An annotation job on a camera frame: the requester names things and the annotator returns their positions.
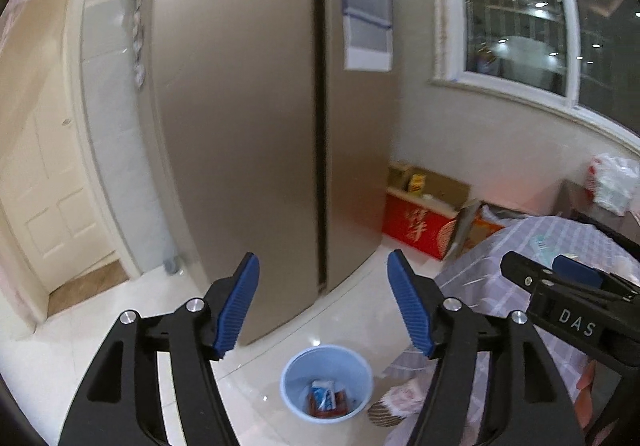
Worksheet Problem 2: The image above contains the beige two-door refrigerator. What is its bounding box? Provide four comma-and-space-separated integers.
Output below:
142, 0, 403, 347

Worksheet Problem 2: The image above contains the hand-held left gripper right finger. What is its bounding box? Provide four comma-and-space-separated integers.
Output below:
387, 249, 586, 446

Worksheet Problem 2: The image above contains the blue white packet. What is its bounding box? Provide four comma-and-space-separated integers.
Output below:
310, 380, 337, 414

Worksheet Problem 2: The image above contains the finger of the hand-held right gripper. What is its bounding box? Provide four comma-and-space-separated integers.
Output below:
552, 254, 638, 299
500, 251, 566, 297

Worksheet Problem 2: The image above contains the large brown cardboard box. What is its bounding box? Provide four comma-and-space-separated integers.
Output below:
422, 171, 506, 258

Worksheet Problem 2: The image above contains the white panelled door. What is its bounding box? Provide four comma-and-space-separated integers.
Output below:
0, 91, 121, 297

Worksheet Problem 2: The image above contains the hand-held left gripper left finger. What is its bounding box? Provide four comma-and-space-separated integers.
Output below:
59, 252, 261, 446

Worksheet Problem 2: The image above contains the small brown carton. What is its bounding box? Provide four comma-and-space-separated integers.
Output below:
389, 161, 416, 192

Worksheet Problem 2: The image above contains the red carton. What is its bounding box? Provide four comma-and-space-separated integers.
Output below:
382, 191, 458, 261

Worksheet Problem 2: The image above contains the white plastic bag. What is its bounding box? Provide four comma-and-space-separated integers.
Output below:
587, 153, 640, 216

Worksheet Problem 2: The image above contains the hanging string of white lumps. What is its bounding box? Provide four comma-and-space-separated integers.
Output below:
130, 0, 147, 88

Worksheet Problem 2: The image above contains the white framed window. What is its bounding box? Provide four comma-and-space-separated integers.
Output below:
430, 0, 640, 139

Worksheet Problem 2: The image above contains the light blue plastic bin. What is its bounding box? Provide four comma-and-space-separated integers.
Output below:
280, 346, 375, 429

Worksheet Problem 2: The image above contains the grey checked tablecloth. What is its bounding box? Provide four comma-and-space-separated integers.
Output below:
385, 215, 640, 446

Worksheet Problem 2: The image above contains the dark wooden sideboard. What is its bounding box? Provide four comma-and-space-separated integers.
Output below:
557, 178, 640, 247

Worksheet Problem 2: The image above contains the dark red snack wrapper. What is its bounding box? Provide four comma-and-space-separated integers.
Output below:
307, 388, 349, 419

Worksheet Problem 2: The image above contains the person's right hand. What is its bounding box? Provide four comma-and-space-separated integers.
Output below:
575, 360, 599, 429

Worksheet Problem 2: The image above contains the white paper sheet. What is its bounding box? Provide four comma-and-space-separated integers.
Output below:
345, 13, 393, 73

